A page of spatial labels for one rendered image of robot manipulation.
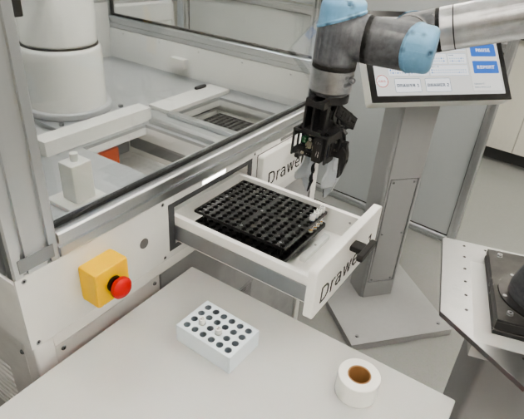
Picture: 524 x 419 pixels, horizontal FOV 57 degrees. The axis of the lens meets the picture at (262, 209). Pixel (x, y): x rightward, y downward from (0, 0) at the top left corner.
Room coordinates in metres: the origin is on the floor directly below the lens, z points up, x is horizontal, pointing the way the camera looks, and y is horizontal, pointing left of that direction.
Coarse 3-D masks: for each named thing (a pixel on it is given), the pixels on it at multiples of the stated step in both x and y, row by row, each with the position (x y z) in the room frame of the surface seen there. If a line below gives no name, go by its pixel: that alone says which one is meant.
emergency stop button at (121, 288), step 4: (124, 276) 0.64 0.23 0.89; (116, 280) 0.62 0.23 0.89; (120, 280) 0.62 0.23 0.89; (124, 280) 0.63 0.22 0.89; (128, 280) 0.63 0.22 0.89; (112, 284) 0.62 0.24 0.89; (116, 284) 0.62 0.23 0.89; (120, 284) 0.62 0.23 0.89; (124, 284) 0.62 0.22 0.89; (128, 284) 0.63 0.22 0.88; (112, 288) 0.61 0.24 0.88; (116, 288) 0.61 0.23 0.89; (120, 288) 0.61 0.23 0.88; (124, 288) 0.62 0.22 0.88; (128, 288) 0.63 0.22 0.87; (112, 292) 0.61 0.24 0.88; (116, 292) 0.61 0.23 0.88; (120, 292) 0.61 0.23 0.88; (124, 292) 0.62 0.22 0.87; (128, 292) 0.63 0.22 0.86; (112, 296) 0.61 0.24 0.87; (116, 296) 0.61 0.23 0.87; (120, 296) 0.61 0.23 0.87; (124, 296) 0.62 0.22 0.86
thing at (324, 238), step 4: (324, 236) 0.87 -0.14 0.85; (328, 236) 0.87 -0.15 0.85; (316, 240) 0.85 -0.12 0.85; (320, 240) 0.85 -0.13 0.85; (324, 240) 0.86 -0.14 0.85; (312, 244) 0.84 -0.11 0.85; (316, 244) 0.84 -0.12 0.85; (320, 244) 0.84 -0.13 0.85; (312, 248) 0.82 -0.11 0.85; (316, 248) 0.83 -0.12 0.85; (304, 252) 0.81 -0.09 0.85; (308, 252) 0.81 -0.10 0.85; (312, 252) 0.81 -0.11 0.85; (300, 256) 0.79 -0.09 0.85; (304, 256) 0.79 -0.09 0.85; (308, 256) 0.80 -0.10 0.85; (300, 260) 0.79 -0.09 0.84; (304, 260) 0.79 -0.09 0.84
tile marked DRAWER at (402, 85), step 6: (396, 78) 1.54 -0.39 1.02; (402, 78) 1.55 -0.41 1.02; (408, 78) 1.55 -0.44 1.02; (414, 78) 1.56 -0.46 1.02; (396, 84) 1.53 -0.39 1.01; (402, 84) 1.53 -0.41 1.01; (408, 84) 1.54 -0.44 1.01; (414, 84) 1.55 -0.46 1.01; (420, 84) 1.55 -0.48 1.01; (396, 90) 1.52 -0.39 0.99; (402, 90) 1.52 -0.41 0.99; (408, 90) 1.53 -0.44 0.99; (414, 90) 1.53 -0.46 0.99; (420, 90) 1.54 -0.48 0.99
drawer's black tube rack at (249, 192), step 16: (224, 192) 0.94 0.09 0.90; (240, 192) 0.96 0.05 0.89; (256, 192) 0.95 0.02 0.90; (272, 192) 0.96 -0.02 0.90; (208, 208) 0.87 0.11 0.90; (224, 208) 0.88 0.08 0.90; (240, 208) 0.88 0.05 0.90; (256, 208) 0.88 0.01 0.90; (272, 208) 0.89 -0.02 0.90; (288, 208) 0.89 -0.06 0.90; (304, 208) 0.90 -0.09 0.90; (208, 224) 0.85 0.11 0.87; (224, 224) 0.82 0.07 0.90; (240, 224) 0.81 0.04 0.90; (256, 224) 0.82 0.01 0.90; (272, 224) 0.82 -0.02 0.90; (288, 224) 0.83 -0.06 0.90; (320, 224) 0.88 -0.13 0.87; (240, 240) 0.80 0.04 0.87; (256, 240) 0.81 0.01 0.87; (272, 240) 0.77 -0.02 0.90; (304, 240) 0.82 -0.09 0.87; (288, 256) 0.76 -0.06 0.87
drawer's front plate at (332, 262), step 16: (368, 224) 0.83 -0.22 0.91; (352, 240) 0.76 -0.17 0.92; (368, 240) 0.85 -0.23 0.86; (336, 256) 0.70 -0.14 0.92; (352, 256) 0.78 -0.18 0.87; (320, 272) 0.65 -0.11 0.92; (336, 272) 0.71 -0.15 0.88; (320, 288) 0.66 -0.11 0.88; (336, 288) 0.73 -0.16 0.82; (304, 304) 0.65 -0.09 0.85; (320, 304) 0.67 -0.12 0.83
